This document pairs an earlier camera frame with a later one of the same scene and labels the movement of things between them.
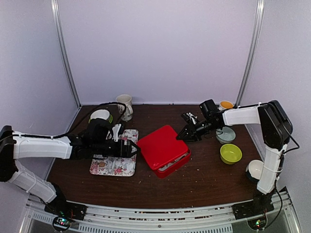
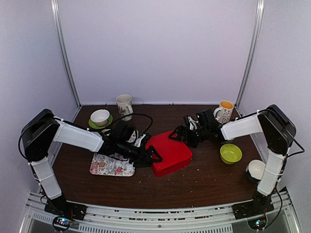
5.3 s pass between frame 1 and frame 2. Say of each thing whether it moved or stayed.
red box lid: moved
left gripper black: moved
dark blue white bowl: stayed
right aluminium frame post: stayed
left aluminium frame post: stayed
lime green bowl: stayed
